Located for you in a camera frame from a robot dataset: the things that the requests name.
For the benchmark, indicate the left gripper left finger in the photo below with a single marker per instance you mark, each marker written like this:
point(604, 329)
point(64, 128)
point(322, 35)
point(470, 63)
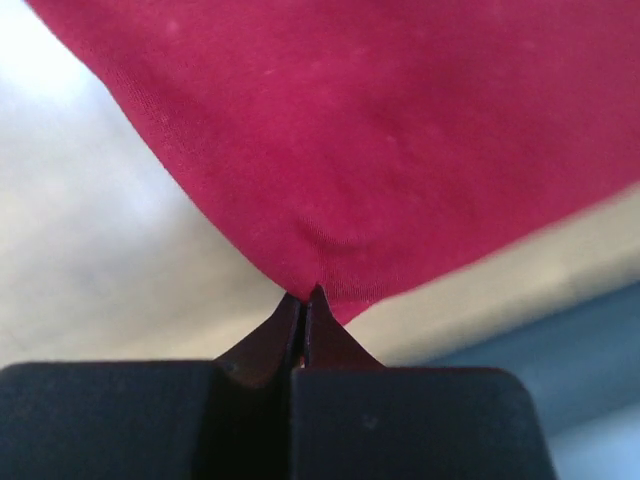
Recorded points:
point(224, 418)

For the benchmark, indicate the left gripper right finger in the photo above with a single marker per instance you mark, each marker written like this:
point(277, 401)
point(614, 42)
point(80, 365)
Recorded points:
point(354, 418)

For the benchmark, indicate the red t shirt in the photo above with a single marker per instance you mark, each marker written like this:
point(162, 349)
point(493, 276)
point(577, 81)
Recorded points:
point(372, 146)

